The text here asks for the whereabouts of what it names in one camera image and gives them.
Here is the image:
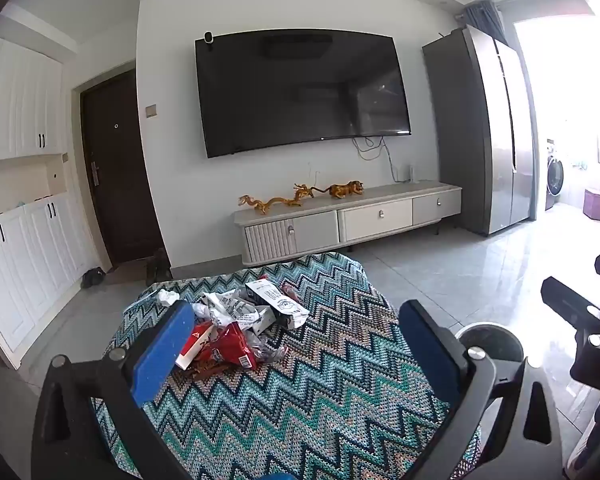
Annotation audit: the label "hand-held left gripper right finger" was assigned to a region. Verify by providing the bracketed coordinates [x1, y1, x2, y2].
[399, 299, 563, 480]

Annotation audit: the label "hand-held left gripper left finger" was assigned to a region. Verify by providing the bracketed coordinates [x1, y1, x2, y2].
[31, 300, 196, 480]

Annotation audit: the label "red white carton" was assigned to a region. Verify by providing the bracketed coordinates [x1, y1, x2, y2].
[175, 321, 216, 370]

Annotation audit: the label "brown wrapper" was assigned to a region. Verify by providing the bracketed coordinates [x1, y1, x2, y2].
[187, 360, 233, 383]

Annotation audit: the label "red snack bag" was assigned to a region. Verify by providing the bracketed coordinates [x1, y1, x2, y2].
[192, 321, 261, 372]

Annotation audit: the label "white round bin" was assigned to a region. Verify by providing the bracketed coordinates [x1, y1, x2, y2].
[454, 322, 526, 363]

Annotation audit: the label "printed paper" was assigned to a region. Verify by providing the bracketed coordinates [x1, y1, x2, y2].
[192, 292, 278, 336]

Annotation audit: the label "silver wrapper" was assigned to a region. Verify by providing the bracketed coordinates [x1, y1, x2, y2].
[247, 332, 287, 363]

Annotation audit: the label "white printed package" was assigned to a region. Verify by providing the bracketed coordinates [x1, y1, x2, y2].
[245, 277, 311, 331]

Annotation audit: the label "clear plastic bag red ties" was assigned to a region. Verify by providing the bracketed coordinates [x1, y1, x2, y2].
[279, 281, 303, 306]

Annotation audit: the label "purple storage box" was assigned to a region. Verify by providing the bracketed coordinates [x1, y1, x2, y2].
[583, 187, 600, 222]

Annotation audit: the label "dark boots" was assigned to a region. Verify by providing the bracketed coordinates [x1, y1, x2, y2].
[146, 248, 172, 285]

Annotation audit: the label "washing machine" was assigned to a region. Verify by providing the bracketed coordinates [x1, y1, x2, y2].
[545, 139, 565, 211]

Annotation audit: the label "zigzag knitted blanket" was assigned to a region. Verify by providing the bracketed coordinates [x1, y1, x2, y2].
[92, 252, 481, 480]

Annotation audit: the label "grey white television console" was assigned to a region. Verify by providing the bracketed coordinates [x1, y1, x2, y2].
[232, 181, 462, 266]

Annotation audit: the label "white base cabinets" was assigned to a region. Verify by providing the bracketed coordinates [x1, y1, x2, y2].
[0, 192, 98, 371]

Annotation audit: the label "golden tiger figurine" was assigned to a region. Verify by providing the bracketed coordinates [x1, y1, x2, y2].
[314, 181, 366, 198]

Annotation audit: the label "golden dragon figurine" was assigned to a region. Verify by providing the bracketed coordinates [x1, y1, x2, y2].
[238, 183, 317, 215]

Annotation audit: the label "silver refrigerator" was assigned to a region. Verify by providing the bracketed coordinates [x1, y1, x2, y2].
[422, 24, 537, 237]

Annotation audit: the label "dark brown door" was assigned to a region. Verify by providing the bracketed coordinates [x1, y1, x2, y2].
[80, 69, 166, 266]

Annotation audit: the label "grey curtain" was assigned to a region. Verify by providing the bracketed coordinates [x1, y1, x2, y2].
[462, 0, 506, 46]

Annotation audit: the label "television cable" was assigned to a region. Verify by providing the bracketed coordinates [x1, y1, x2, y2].
[351, 135, 406, 183]

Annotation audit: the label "black wall television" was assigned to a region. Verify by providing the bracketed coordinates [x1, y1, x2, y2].
[195, 28, 412, 159]

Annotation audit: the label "white wall cabinets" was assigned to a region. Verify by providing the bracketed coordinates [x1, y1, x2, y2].
[0, 34, 63, 163]

